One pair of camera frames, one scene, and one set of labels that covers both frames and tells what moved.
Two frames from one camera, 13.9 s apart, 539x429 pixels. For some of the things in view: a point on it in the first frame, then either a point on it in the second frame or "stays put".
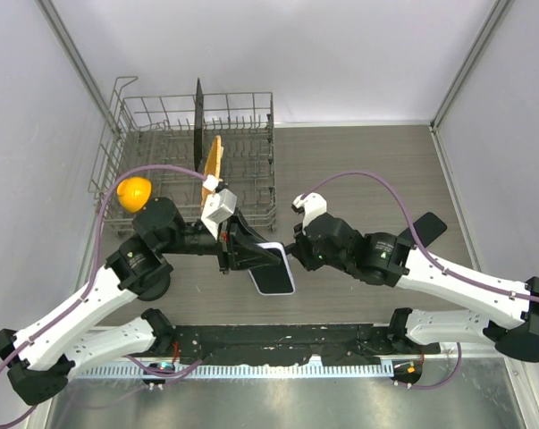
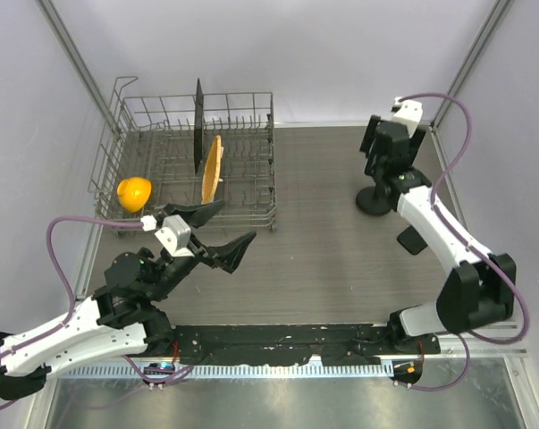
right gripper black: (301, 249) → (371, 136)
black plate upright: (198, 127) stays put
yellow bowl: (133, 193) stays put
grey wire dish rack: (184, 147) stays put
